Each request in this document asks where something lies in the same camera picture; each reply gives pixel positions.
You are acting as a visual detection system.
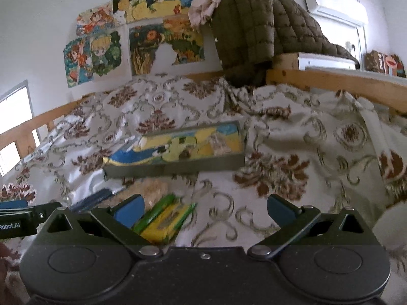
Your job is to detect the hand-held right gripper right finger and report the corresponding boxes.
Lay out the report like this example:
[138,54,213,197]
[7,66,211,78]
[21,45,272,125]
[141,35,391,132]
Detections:
[247,194,370,258]

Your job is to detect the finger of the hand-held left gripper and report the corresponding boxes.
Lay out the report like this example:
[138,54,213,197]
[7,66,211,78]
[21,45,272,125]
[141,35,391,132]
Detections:
[0,200,30,213]

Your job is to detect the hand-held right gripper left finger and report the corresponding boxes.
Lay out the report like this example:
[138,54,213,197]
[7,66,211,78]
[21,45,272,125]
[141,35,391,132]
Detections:
[40,194,163,258]

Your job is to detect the yellow green snack packet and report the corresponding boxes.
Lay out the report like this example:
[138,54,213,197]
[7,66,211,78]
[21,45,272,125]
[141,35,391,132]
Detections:
[140,201,197,246]

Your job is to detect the grey box with cartoon print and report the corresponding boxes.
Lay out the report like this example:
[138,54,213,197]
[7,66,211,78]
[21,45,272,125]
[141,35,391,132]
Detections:
[103,120,246,179]

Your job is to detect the tan snack packet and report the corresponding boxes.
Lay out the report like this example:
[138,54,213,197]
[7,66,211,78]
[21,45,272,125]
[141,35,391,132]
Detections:
[126,179,170,204]

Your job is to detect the blue snack packet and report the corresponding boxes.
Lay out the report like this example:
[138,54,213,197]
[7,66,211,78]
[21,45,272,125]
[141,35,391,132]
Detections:
[69,187,125,214]

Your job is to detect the window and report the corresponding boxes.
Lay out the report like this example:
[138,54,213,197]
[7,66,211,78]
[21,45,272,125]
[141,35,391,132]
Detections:
[0,81,40,177]

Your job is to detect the white cushion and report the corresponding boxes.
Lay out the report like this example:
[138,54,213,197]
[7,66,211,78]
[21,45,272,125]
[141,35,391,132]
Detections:
[371,205,407,261]

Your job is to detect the floral printed blanket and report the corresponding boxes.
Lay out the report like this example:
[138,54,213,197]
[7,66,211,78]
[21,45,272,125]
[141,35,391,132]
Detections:
[0,73,407,305]

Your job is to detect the white board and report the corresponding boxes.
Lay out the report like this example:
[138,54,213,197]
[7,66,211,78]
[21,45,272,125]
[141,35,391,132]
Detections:
[298,52,360,70]

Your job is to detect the brown patterned box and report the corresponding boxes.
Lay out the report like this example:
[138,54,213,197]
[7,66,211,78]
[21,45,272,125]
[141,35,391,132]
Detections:
[364,51,387,73]

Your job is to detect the olive quilted jacket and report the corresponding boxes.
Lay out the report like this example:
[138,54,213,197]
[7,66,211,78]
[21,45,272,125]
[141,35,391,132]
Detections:
[211,0,360,87]

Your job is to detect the red white box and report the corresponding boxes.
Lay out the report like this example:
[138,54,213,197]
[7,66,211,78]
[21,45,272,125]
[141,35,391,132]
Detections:
[383,53,407,78]

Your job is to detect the white air conditioner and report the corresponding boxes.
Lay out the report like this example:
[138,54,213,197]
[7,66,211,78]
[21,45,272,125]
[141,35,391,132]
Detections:
[302,0,369,26]

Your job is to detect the pink floral cloth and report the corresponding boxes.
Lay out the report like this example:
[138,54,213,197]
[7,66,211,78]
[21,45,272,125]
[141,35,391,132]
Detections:
[188,0,269,29]

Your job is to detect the wooden bed frame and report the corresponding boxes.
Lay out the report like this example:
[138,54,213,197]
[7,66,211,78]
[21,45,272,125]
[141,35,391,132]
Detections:
[0,53,407,163]

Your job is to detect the blond figure wall poster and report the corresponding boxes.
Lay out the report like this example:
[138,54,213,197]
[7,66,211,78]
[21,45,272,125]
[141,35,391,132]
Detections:
[63,30,124,89]

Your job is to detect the orange green landscape wall poster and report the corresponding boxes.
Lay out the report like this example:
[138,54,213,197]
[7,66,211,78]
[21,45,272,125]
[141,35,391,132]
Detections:
[128,17,206,77]

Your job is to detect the small orange-haired figure wall poster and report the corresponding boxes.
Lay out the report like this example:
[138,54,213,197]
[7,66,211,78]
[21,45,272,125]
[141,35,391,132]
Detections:
[76,7,114,37]

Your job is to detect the yellow figure wall poster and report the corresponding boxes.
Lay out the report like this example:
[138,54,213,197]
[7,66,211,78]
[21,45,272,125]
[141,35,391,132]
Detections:
[112,0,147,24]

